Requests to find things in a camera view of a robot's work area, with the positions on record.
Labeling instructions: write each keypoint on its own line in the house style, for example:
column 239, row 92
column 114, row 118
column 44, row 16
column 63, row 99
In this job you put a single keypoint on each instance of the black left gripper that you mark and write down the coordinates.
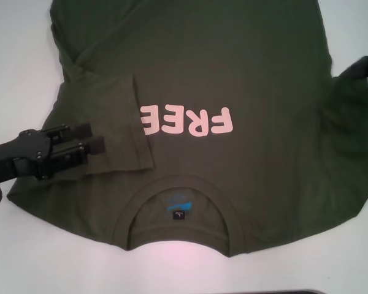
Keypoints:
column 15, row 159

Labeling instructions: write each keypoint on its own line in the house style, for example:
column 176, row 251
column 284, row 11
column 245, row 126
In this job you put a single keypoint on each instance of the dark green FREE t-shirt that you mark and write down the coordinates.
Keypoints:
column 202, row 61

